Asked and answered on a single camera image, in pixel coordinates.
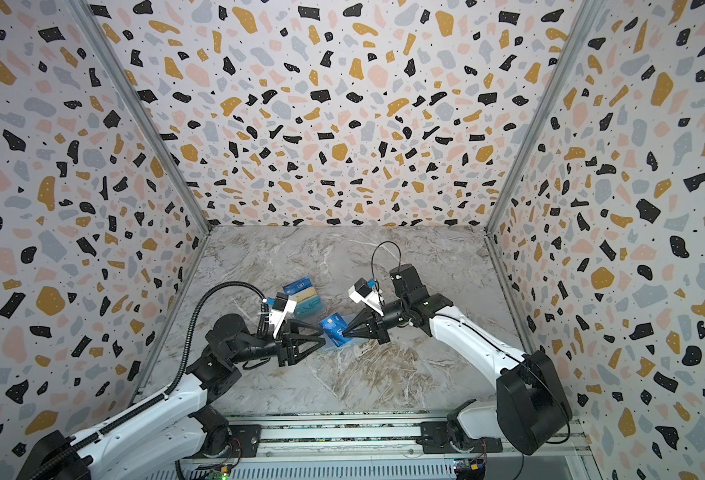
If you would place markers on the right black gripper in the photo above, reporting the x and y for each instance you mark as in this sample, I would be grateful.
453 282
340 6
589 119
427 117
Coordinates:
378 321

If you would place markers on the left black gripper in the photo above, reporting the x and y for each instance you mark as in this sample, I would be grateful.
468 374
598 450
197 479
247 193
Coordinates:
288 349

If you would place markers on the blue VIP credit card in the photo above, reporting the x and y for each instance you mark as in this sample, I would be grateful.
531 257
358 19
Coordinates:
333 327

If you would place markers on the teal VIP credit card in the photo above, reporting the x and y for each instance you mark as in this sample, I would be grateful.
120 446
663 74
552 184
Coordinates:
309 308

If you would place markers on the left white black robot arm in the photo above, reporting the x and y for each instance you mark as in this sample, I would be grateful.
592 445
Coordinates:
179 420

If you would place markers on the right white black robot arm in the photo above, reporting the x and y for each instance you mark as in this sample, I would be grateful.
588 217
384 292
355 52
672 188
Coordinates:
530 406

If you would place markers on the dark blue credit card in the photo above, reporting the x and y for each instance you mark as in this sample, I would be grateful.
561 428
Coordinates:
297 286

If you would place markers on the beige credit card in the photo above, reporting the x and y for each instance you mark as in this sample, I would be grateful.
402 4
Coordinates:
306 298

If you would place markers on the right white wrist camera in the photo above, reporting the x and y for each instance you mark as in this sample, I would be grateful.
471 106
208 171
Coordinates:
367 292

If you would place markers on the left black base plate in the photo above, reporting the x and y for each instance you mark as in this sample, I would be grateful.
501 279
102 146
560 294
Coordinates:
230 442

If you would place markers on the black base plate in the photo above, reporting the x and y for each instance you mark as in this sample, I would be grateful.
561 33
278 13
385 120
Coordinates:
230 442
446 437

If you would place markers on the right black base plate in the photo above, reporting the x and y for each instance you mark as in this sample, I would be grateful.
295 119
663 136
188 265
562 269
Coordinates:
446 437

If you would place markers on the aluminium rail frame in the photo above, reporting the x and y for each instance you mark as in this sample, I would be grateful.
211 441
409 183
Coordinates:
385 445

